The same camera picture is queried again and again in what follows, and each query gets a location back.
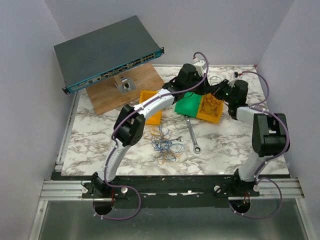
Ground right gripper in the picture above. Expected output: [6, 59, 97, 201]
[210, 79, 235, 105]

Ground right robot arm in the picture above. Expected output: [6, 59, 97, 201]
[212, 80, 290, 196]

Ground grey network switch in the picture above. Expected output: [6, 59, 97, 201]
[54, 15, 165, 95]

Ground green plastic bin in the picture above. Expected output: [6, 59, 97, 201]
[174, 92, 202, 118]

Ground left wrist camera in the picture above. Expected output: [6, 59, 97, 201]
[193, 58, 207, 77]

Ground plywood board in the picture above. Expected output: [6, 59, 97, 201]
[86, 63, 164, 116]

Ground metal bracket stand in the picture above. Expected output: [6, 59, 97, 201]
[114, 75, 136, 95]

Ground left yellow plastic bin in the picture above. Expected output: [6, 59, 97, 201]
[139, 90, 162, 126]

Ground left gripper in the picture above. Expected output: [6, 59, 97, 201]
[183, 72, 213, 96]

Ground small open-end wrench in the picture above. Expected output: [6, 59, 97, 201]
[171, 136, 184, 142]

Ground purple wire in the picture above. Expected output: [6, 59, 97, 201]
[201, 74, 225, 117]

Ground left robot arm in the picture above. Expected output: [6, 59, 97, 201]
[91, 63, 226, 198]

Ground yellow plastic bin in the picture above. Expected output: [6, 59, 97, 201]
[139, 90, 162, 126]
[196, 93, 224, 124]

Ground right yellow plastic bin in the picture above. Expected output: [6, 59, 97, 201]
[196, 93, 224, 124]

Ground blue yellow wires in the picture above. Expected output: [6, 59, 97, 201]
[144, 123, 187, 166]

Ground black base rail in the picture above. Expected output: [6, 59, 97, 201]
[51, 172, 260, 213]

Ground ratcheting combination wrench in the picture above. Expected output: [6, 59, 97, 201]
[184, 115, 202, 154]

